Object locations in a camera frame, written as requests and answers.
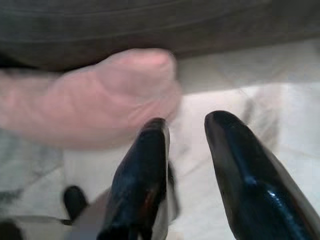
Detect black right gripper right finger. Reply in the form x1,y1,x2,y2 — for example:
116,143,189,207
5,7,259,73
204,110,320,240

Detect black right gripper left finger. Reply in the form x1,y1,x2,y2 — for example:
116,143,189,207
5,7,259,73
96,117,181,240

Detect pale pink pillow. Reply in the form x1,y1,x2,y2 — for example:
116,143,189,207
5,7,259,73
0,47,183,151

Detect dark brown two-seat sofa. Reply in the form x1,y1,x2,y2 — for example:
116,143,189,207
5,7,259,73
0,0,320,73

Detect white fabric cushion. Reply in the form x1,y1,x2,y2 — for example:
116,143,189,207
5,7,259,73
62,82,320,240

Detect black robot right leg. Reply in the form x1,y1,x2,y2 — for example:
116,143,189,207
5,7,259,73
63,185,89,222

